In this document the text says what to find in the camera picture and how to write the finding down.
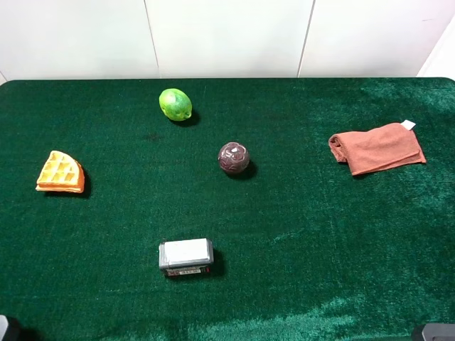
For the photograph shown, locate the folded brown towel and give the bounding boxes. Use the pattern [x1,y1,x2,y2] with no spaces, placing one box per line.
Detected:
[328,120,427,176]

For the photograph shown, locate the green velvet table cloth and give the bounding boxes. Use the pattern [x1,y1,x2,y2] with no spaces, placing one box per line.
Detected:
[1,78,454,340]

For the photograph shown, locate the grey black battery pack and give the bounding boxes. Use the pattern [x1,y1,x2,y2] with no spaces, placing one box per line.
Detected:
[159,238,214,277]

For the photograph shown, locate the orange waffle wedge toy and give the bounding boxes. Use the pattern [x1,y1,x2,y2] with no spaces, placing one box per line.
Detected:
[36,151,85,193]

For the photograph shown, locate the green lime fruit toy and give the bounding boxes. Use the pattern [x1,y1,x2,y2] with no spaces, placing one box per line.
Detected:
[159,88,193,121]

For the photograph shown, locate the dark purple carved ball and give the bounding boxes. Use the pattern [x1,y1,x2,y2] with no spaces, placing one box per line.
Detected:
[218,141,250,174]

